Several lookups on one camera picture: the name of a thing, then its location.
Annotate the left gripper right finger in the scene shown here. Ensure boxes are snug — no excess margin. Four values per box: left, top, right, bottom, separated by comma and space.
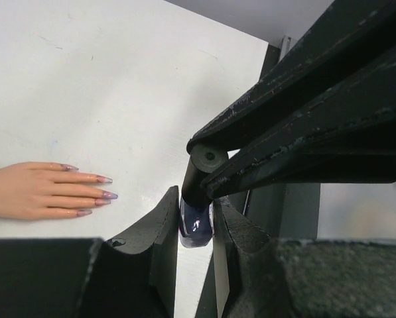
213, 198, 396, 317

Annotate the mannequin hand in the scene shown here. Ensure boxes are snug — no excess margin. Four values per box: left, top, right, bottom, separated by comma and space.
0, 162, 118, 221

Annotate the black nail polish cap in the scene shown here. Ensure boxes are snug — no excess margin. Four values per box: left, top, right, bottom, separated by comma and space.
182, 144, 229, 208

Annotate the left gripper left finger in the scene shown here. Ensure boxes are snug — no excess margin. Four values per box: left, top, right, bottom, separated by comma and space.
0, 186, 179, 317

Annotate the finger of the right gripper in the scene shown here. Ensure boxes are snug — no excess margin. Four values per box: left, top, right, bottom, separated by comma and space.
186, 1, 396, 152
201, 46, 396, 199

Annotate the purple nail polish bottle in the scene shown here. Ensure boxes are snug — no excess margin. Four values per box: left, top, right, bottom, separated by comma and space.
178, 198, 214, 248

